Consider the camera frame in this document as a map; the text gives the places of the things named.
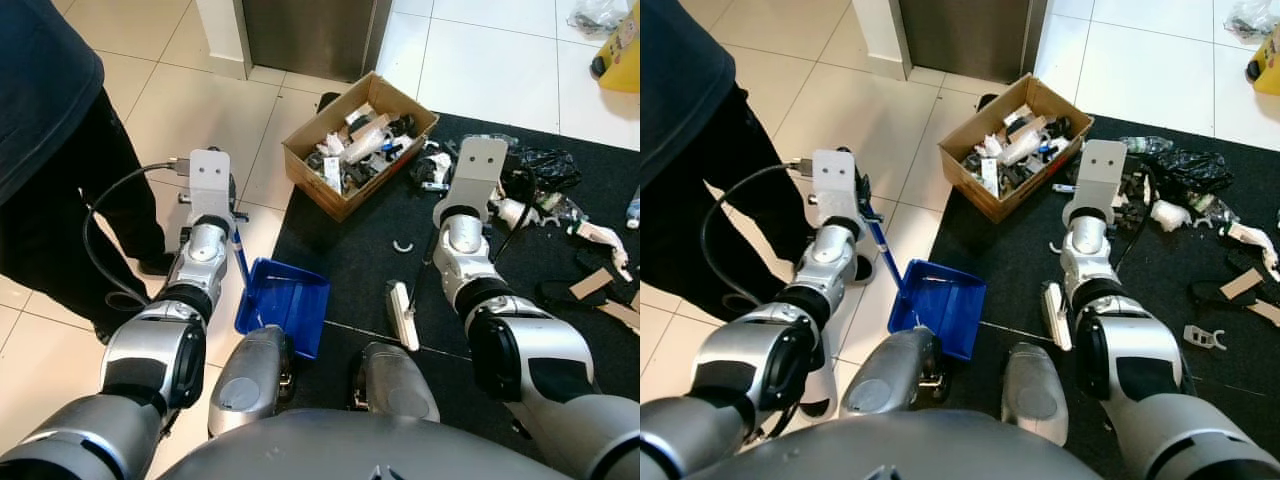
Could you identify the blue plastic dustpan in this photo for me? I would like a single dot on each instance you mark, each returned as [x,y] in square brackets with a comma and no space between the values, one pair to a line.
[285,305]
[940,305]

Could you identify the silver left robot leg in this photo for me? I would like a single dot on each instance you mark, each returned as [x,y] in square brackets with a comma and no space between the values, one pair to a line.
[890,375]
[250,380]

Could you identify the white crumpled paper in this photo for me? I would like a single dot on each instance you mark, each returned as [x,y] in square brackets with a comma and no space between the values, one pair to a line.
[605,240]
[1255,243]

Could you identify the clear crumpled plastic bag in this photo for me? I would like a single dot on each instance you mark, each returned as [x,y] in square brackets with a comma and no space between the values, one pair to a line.
[1252,18]
[597,12]

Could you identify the clear crushed plastic bottle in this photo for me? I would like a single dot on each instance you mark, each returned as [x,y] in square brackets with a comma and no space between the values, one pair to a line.
[497,140]
[1145,145]

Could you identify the black plastic bag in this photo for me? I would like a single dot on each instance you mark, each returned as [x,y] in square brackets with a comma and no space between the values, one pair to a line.
[548,168]
[1195,172]

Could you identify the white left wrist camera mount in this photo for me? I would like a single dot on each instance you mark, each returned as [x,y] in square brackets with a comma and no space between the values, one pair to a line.
[210,175]
[835,178]

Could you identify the silver robot leg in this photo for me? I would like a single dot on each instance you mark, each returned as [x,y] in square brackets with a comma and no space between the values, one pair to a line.
[250,380]
[890,375]
[1035,395]
[395,382]

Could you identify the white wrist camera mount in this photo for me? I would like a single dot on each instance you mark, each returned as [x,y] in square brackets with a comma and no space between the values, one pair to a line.
[481,165]
[1100,170]
[210,175]
[835,178]

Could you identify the brown cardboard scrap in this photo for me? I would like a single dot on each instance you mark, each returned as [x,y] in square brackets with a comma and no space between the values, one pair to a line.
[590,284]
[1242,283]

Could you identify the white door frame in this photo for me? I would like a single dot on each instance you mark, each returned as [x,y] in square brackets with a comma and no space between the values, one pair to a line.
[880,35]
[222,35]

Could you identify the person in dark clothes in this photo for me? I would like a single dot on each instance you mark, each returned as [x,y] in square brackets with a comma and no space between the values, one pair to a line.
[50,120]
[690,110]

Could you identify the silver robot torso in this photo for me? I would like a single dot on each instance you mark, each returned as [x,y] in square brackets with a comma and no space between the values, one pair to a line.
[890,450]
[350,450]

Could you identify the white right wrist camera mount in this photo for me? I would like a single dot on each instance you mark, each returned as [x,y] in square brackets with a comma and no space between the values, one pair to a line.
[481,165]
[1100,170]

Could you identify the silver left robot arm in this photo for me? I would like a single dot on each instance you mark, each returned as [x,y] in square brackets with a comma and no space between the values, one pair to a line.
[160,350]
[775,350]

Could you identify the white plastic bottle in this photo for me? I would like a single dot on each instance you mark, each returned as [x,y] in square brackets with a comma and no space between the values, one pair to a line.
[1025,140]
[365,140]

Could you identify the black floor mat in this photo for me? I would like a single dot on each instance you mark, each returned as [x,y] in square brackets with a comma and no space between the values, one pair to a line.
[1000,250]
[350,250]

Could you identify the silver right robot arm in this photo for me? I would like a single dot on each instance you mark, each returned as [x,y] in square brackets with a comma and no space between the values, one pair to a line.
[1140,360]
[520,345]

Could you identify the yellow plastic object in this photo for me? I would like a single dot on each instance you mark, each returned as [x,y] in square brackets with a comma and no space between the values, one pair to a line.
[1265,60]
[622,55]

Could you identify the silver right robot leg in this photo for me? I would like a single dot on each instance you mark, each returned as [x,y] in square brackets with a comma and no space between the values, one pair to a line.
[1035,395]
[395,382]

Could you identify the brown cardboard box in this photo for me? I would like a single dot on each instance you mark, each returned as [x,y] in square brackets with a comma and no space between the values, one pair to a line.
[310,165]
[965,168]

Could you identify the grey metal door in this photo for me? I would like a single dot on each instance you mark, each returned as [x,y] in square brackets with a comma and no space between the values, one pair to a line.
[310,35]
[970,35]

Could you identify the grey plastic bracket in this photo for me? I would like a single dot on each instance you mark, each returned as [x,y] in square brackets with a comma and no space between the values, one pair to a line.
[1205,337]

